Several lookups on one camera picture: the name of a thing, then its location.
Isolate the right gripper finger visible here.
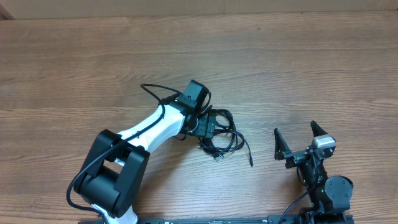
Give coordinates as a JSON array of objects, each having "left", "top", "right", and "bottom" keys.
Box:
[
  {"left": 310, "top": 120, "right": 327, "bottom": 137},
  {"left": 274, "top": 128, "right": 292, "bottom": 161}
]

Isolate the thick black USB cable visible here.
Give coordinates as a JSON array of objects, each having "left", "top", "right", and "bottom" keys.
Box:
[{"left": 198, "top": 108, "right": 246, "bottom": 162}]

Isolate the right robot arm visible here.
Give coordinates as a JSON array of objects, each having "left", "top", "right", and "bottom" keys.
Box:
[{"left": 274, "top": 121, "right": 354, "bottom": 224}]

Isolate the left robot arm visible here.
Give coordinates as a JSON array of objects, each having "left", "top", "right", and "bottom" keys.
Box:
[{"left": 67, "top": 80, "right": 215, "bottom": 223}]

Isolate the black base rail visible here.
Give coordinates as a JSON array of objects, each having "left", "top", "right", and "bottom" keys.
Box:
[{"left": 77, "top": 213, "right": 355, "bottom": 224}]

